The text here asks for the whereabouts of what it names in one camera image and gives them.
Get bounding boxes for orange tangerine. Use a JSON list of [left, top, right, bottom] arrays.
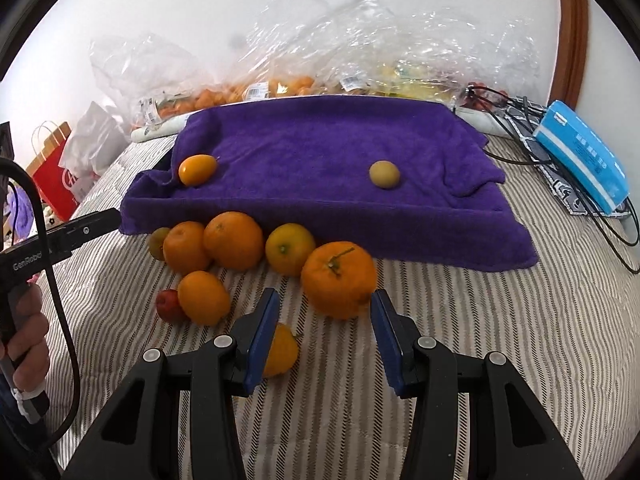
[[162, 221, 213, 275], [177, 270, 231, 326], [203, 211, 265, 272]]

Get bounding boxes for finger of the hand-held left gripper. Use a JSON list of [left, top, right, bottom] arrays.
[[46, 209, 122, 262]]

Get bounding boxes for white printed roll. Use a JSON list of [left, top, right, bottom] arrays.
[[131, 110, 191, 142]]

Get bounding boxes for yellow pointed fruit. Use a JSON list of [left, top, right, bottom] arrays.
[[262, 322, 302, 378]]

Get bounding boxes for small green fruit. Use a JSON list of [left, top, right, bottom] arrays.
[[147, 227, 171, 262]]

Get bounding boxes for striped quilt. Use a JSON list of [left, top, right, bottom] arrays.
[[30, 130, 640, 480]]

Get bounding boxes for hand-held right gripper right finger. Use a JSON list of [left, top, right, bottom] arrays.
[[370, 289, 586, 480]]

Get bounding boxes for oval orange kumquat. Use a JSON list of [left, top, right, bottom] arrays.
[[178, 154, 219, 187]]

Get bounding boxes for black cables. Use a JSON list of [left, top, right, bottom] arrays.
[[465, 85, 640, 275]]

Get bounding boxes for small yellow-green round fruit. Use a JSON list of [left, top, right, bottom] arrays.
[[369, 160, 401, 190]]

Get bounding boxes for purple towel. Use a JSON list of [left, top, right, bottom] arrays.
[[119, 96, 539, 272]]

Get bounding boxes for large tangerine with stem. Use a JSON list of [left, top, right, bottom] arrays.
[[300, 241, 378, 321]]

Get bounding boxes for clear bag of small oranges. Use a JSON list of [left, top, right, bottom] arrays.
[[197, 0, 328, 110]]

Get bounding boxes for pack of small red fruits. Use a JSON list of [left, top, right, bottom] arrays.
[[465, 82, 508, 111]]

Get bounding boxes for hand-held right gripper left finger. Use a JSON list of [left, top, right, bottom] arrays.
[[60, 287, 282, 480]]

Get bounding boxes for small red fruit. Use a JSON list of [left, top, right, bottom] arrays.
[[155, 289, 186, 323]]

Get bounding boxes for yellow-green tangerine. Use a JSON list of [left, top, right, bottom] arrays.
[[265, 223, 317, 277]]

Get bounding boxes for brown wooden frame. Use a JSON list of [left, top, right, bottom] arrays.
[[552, 0, 591, 111]]

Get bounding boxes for blue tissue pack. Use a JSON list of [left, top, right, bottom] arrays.
[[532, 101, 631, 215]]

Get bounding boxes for red paper bag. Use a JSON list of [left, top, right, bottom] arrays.
[[26, 121, 90, 222]]

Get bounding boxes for white plastic bag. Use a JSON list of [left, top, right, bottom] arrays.
[[59, 101, 130, 187]]

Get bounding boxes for clear bag of yellow fruit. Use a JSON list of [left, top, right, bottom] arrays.
[[320, 7, 542, 111]]

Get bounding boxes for clear bag of leafy tangerines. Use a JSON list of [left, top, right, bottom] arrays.
[[90, 34, 202, 128]]

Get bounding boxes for person's left hand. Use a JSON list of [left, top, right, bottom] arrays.
[[0, 284, 52, 392]]

